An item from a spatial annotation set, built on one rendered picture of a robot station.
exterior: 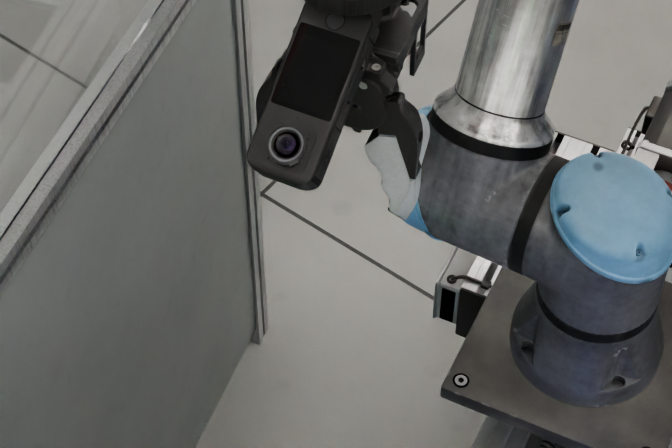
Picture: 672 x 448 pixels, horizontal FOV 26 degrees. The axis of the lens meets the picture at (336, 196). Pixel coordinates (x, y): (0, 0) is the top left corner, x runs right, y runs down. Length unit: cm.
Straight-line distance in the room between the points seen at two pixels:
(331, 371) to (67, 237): 102
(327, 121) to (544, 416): 63
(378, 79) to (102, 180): 94
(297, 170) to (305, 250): 199
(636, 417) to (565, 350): 10
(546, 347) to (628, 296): 12
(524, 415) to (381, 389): 125
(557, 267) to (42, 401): 78
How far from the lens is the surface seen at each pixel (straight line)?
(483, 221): 133
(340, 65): 88
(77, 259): 182
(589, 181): 132
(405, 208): 99
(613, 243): 129
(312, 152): 87
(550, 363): 142
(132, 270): 200
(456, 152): 132
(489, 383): 145
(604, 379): 142
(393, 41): 92
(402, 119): 92
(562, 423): 144
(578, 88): 318
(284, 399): 266
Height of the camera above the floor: 226
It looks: 50 degrees down
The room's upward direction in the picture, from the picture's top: straight up
